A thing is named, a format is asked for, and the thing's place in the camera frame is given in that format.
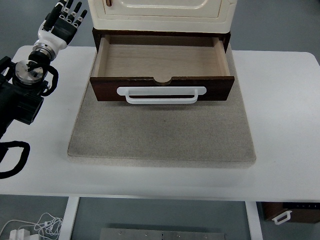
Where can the white table leg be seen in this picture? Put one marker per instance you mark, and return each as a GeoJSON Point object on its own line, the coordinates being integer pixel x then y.
{"type": "Point", "coordinates": [68, 220]}
{"type": "Point", "coordinates": [253, 222]}

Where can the cream cabinet with door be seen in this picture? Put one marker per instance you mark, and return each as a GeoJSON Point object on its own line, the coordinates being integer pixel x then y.
{"type": "Point", "coordinates": [162, 25]}

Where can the white and black hand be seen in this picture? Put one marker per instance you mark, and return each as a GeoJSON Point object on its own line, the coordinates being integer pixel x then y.
{"type": "Point", "coordinates": [61, 30]}

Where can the white charger plug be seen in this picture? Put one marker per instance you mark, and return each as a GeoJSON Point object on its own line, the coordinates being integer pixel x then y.
{"type": "Point", "coordinates": [18, 234]}

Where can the beige felt mat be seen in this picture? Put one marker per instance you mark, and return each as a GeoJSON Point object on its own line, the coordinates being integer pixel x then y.
{"type": "Point", "coordinates": [162, 135]}

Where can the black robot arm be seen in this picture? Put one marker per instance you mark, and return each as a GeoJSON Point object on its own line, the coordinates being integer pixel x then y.
{"type": "Point", "coordinates": [20, 100]}

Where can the grey metal plate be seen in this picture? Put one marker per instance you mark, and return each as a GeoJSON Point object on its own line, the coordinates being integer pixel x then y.
{"type": "Point", "coordinates": [162, 235]}

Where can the dark wooden drawer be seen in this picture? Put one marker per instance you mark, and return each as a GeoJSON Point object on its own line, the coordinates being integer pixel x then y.
{"type": "Point", "coordinates": [162, 60]}

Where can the brown wooden box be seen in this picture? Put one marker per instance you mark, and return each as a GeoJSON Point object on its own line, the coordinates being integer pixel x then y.
{"type": "Point", "coordinates": [300, 215]}

